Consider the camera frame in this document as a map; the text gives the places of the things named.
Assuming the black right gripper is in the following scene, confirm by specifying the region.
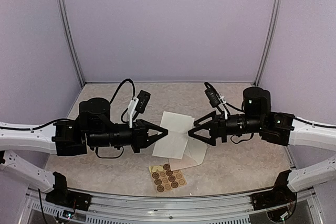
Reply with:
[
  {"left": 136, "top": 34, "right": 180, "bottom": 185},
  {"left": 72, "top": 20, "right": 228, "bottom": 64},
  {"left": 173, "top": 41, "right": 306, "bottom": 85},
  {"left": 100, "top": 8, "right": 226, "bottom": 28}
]
[{"left": 188, "top": 110, "right": 264, "bottom": 146}]

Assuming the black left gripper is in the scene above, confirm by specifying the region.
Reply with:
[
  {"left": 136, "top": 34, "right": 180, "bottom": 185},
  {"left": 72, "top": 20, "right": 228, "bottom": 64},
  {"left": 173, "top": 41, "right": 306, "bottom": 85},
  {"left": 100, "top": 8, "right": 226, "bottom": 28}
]
[{"left": 88, "top": 119, "right": 169, "bottom": 154}]

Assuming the pink envelope with cream flap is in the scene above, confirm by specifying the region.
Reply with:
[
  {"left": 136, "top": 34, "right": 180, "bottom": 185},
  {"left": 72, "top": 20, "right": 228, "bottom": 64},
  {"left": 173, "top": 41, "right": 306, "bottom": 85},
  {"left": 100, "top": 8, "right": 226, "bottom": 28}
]
[{"left": 169, "top": 138, "right": 207, "bottom": 170}]

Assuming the cream letter with ornate border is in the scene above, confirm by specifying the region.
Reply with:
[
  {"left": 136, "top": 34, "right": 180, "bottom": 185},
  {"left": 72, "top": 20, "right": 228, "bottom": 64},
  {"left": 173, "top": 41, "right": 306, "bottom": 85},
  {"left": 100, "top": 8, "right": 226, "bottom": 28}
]
[{"left": 152, "top": 111, "right": 194, "bottom": 159}]

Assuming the brown seal sticker sheet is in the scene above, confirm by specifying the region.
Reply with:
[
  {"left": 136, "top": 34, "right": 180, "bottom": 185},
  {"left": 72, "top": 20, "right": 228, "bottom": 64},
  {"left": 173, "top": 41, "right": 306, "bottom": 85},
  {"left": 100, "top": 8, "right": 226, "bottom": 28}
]
[{"left": 149, "top": 163, "right": 187, "bottom": 193}]

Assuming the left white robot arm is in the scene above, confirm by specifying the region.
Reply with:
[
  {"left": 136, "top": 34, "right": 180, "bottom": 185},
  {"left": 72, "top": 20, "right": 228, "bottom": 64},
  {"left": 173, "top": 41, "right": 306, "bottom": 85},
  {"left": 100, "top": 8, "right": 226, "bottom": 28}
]
[{"left": 1, "top": 98, "right": 168, "bottom": 156}]

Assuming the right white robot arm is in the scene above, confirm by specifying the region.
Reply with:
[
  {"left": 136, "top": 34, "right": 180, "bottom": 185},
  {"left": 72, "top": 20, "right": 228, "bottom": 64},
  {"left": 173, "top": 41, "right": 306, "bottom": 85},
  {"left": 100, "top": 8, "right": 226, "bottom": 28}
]
[{"left": 188, "top": 82, "right": 335, "bottom": 151}]

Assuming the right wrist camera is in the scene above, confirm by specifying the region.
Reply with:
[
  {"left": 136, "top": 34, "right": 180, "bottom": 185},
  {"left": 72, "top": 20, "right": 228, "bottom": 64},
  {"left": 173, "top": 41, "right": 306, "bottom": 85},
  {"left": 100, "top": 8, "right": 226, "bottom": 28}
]
[{"left": 205, "top": 88, "right": 221, "bottom": 108}]

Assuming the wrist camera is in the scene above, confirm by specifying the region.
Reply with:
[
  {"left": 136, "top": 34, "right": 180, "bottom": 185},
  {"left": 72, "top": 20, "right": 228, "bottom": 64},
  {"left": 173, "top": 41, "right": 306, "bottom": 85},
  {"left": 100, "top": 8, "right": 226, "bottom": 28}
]
[
  {"left": 205, "top": 88, "right": 221, "bottom": 108},
  {"left": 135, "top": 90, "right": 151, "bottom": 114}
]

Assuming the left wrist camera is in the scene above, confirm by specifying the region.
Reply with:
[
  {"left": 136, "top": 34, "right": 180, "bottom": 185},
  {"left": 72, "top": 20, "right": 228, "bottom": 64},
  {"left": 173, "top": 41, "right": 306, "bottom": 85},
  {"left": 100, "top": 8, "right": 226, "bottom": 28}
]
[{"left": 135, "top": 90, "right": 151, "bottom": 114}]

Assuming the black left camera cable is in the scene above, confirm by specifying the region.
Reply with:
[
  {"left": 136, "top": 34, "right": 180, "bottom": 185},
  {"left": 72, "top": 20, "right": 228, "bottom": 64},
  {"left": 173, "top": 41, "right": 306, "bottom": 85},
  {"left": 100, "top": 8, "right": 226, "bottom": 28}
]
[{"left": 109, "top": 78, "right": 137, "bottom": 120}]

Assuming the front aluminium rail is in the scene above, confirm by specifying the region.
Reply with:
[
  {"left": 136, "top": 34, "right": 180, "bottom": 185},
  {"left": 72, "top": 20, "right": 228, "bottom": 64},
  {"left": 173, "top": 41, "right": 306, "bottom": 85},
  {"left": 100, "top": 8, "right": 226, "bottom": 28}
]
[{"left": 18, "top": 188, "right": 324, "bottom": 223}]

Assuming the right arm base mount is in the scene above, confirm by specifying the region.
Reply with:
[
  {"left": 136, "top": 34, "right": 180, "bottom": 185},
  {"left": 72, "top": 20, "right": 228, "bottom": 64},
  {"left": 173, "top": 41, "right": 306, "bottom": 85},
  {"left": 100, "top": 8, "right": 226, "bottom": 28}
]
[{"left": 251, "top": 190, "right": 297, "bottom": 210}]

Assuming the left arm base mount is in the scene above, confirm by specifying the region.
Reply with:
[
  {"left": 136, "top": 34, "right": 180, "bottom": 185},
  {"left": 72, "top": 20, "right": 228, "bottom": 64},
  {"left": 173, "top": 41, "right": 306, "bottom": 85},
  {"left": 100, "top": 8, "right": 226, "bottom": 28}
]
[{"left": 46, "top": 189, "right": 92, "bottom": 211}]

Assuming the right aluminium frame post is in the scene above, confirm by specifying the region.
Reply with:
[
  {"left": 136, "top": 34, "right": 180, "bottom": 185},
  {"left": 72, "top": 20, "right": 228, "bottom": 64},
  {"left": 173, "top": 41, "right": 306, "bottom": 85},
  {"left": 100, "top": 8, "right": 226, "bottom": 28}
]
[{"left": 254, "top": 0, "right": 281, "bottom": 86}]

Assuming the aluminium frame post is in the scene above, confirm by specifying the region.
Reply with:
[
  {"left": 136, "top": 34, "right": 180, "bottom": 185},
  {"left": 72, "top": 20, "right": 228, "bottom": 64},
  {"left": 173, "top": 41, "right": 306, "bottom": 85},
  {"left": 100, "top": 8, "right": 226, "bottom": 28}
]
[
  {"left": 57, "top": 0, "right": 86, "bottom": 88},
  {"left": 254, "top": 0, "right": 281, "bottom": 86}
]

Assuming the left aluminium frame post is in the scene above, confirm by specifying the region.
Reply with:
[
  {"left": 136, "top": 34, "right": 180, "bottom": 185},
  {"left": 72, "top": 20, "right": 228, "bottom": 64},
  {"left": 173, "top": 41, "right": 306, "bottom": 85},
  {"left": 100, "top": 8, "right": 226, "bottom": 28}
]
[{"left": 57, "top": 0, "right": 86, "bottom": 88}]

